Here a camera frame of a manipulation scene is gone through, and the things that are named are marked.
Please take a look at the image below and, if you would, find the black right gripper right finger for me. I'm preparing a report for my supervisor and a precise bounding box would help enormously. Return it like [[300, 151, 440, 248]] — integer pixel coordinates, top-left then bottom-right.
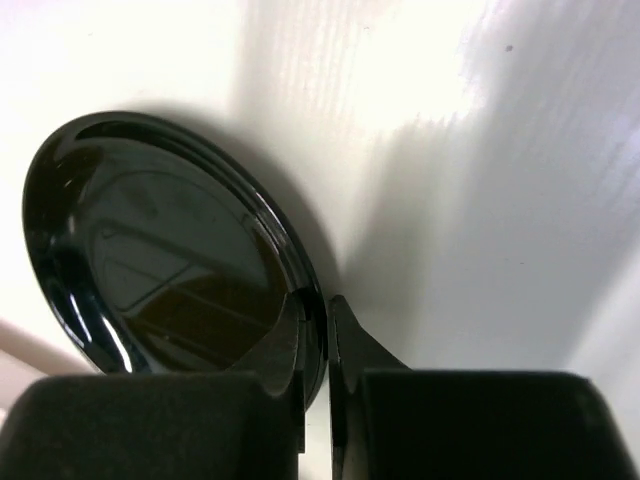
[[327, 295, 407, 479]]

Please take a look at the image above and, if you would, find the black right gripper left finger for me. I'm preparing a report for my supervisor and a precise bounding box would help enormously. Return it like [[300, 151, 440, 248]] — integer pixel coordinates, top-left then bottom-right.
[[234, 294, 306, 453]]

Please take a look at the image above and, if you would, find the black plate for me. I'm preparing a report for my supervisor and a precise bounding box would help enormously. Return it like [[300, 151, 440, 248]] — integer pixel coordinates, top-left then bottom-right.
[[22, 111, 326, 402]]

